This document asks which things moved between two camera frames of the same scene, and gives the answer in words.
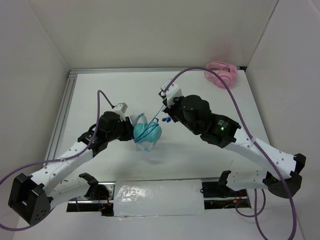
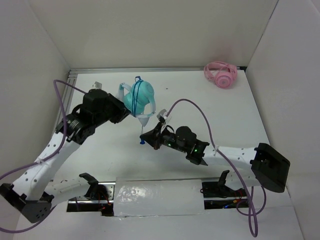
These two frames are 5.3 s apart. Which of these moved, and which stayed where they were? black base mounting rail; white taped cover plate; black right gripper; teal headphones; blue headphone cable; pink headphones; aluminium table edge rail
Moved: black right gripper; teal headphones; blue headphone cable
Stayed: black base mounting rail; white taped cover plate; aluminium table edge rail; pink headphones
